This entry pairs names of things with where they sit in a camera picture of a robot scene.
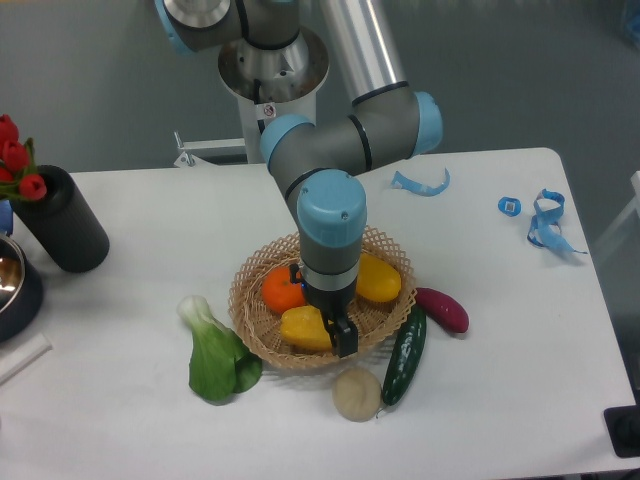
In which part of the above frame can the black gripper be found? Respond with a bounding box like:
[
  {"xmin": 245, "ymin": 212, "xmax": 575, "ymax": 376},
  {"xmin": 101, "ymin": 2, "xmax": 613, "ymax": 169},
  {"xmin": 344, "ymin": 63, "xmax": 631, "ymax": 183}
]
[{"xmin": 288, "ymin": 263, "xmax": 359, "ymax": 358}]

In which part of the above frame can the yellow bell pepper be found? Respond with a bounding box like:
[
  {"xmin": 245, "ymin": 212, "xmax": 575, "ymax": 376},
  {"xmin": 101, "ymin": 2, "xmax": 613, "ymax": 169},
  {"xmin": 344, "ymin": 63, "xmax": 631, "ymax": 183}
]
[{"xmin": 280, "ymin": 305, "xmax": 332, "ymax": 351}]

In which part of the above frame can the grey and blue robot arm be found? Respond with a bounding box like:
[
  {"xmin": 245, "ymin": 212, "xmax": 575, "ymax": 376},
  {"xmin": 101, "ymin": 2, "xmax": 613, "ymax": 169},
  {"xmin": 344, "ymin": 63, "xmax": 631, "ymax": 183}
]
[{"xmin": 260, "ymin": 1, "xmax": 443, "ymax": 357}]

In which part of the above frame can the woven wicker basket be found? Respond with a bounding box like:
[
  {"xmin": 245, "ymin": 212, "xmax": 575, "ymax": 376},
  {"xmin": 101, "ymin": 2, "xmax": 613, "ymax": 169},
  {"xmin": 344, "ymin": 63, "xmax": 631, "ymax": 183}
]
[{"xmin": 228, "ymin": 226, "xmax": 416, "ymax": 371}]

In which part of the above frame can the yellow mango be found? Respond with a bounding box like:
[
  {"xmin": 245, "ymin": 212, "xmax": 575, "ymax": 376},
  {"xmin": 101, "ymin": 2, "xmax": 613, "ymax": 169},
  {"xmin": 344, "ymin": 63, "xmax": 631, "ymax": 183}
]
[{"xmin": 356, "ymin": 253, "xmax": 402, "ymax": 303}]

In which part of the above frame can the beige steamed bun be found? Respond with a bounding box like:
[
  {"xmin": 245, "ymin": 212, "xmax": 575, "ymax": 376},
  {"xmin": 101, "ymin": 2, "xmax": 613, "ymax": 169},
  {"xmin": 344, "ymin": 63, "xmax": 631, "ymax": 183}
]
[{"xmin": 332, "ymin": 367, "xmax": 381, "ymax": 422}]

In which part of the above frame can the green cucumber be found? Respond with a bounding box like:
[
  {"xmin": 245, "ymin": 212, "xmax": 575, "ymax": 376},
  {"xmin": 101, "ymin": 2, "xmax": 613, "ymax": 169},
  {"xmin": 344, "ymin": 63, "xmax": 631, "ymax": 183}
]
[{"xmin": 382, "ymin": 304, "xmax": 427, "ymax": 406}]

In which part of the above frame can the orange fruit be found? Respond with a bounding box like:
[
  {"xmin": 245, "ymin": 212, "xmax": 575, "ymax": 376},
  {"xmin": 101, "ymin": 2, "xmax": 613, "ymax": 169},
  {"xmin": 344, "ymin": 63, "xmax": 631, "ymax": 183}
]
[{"xmin": 261, "ymin": 266, "xmax": 306, "ymax": 314}]

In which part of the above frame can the purple sweet potato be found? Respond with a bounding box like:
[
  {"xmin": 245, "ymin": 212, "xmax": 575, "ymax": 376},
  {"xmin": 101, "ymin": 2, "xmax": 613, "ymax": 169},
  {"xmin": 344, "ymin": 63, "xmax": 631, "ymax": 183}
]
[{"xmin": 415, "ymin": 287, "xmax": 469, "ymax": 334}]

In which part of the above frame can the green bok choy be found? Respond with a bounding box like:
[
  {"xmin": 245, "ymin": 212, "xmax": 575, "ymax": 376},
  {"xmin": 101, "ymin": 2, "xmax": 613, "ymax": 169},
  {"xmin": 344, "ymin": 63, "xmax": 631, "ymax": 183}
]
[{"xmin": 177, "ymin": 295, "xmax": 263, "ymax": 403}]

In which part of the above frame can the curved blue tape strip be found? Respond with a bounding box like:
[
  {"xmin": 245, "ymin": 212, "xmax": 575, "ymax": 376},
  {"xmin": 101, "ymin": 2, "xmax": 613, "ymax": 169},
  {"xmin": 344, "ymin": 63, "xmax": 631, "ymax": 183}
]
[{"xmin": 389, "ymin": 168, "xmax": 451, "ymax": 197}]

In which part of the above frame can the small blue tape roll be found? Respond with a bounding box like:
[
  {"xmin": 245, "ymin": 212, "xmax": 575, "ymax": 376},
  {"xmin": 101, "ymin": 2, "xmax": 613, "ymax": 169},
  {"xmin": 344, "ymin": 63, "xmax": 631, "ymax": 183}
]
[{"xmin": 498, "ymin": 197, "xmax": 522, "ymax": 217}]

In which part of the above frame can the tangled blue tape strip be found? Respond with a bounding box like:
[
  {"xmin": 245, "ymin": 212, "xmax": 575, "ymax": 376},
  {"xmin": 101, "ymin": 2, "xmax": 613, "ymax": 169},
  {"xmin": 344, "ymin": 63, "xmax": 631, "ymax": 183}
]
[{"xmin": 527, "ymin": 189, "xmax": 587, "ymax": 254}]

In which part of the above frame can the black device at edge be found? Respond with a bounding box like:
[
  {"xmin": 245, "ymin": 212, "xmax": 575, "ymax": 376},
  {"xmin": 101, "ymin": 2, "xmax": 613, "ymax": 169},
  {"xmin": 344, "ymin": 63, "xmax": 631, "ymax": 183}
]
[{"xmin": 603, "ymin": 405, "xmax": 639, "ymax": 458}]

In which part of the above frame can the black cylindrical vase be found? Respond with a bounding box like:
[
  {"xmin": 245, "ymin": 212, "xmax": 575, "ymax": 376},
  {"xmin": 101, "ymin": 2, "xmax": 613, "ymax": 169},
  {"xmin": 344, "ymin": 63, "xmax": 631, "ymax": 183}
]
[{"xmin": 11, "ymin": 165, "xmax": 110, "ymax": 273}]

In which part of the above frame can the dark metal bowl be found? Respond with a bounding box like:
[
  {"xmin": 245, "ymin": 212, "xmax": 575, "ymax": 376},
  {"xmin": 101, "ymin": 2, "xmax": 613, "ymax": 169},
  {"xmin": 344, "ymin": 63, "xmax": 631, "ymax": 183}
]
[{"xmin": 1, "ymin": 234, "xmax": 44, "ymax": 342}]

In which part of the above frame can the white rectangular bar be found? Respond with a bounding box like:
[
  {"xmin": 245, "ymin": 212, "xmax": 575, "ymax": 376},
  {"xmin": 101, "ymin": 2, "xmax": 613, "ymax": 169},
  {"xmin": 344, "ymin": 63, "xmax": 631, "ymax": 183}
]
[{"xmin": 0, "ymin": 334, "xmax": 53, "ymax": 384}]

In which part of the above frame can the red tulip bouquet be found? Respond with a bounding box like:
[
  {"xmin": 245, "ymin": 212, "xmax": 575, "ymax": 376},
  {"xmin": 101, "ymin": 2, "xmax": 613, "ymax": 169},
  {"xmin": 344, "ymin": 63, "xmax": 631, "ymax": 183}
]
[{"xmin": 1, "ymin": 114, "xmax": 47, "ymax": 202}]

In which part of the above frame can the white metal base frame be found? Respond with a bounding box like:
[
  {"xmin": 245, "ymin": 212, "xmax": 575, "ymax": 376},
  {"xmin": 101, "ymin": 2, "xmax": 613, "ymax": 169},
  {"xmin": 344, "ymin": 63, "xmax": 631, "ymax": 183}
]
[{"xmin": 173, "ymin": 131, "xmax": 248, "ymax": 168}]

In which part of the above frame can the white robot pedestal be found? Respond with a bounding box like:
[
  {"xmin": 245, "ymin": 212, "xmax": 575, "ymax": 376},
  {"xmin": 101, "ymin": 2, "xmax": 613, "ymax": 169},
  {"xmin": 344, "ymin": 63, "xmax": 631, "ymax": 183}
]
[{"xmin": 153, "ymin": 0, "xmax": 331, "ymax": 164}]

